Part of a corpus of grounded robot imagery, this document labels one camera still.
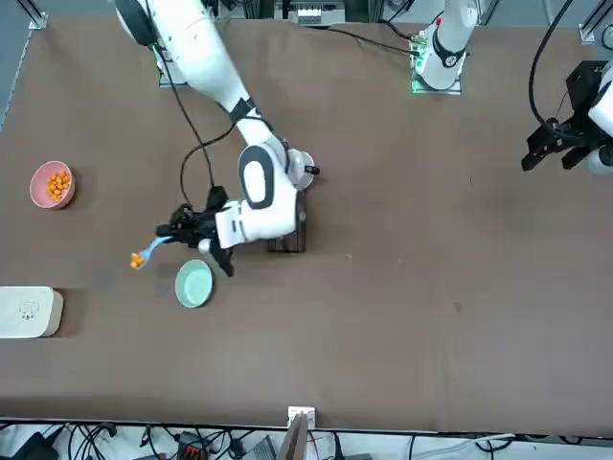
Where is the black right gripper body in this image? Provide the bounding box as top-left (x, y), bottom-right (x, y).
top-left (190, 209), bottom-right (220, 251)

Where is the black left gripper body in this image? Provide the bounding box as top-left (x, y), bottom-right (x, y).
top-left (545, 59), bottom-right (610, 150)

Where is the blue plastic spoon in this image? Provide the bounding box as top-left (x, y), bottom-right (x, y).
top-left (129, 235), bottom-right (174, 270)

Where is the green bowl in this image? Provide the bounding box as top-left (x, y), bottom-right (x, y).
top-left (174, 259), bottom-right (216, 309)

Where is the orange popcorn heap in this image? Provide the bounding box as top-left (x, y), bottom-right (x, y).
top-left (46, 171), bottom-right (72, 199)

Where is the pink bowl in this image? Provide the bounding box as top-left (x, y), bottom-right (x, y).
top-left (29, 160), bottom-right (77, 211)

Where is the white cup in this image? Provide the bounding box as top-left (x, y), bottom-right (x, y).
top-left (285, 149), bottom-right (321, 193)

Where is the cream rectangular tray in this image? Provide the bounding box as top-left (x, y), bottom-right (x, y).
top-left (0, 286), bottom-right (64, 339)

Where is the red and black connector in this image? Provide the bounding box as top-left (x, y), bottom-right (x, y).
top-left (175, 430), bottom-right (208, 460)

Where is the grey power adapter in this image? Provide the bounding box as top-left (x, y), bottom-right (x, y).
top-left (248, 435), bottom-right (277, 460)

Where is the small white power strip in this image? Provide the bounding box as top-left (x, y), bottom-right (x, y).
top-left (295, 3), bottom-right (324, 26)

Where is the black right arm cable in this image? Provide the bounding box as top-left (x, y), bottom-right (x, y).
top-left (151, 42), bottom-right (240, 215)

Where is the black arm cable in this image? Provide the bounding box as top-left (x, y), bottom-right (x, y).
top-left (151, 42), bottom-right (240, 215)
top-left (528, 0), bottom-right (575, 129)

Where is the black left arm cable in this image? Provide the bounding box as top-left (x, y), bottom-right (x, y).
top-left (528, 0), bottom-right (575, 129)

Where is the black wire cup rack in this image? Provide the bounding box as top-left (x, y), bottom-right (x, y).
top-left (265, 189), bottom-right (308, 254)

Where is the black table cable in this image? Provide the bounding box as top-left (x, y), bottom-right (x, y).
top-left (325, 19), bottom-right (419, 55)

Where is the aluminium camera post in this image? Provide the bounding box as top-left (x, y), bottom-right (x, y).
top-left (279, 405), bottom-right (317, 460)

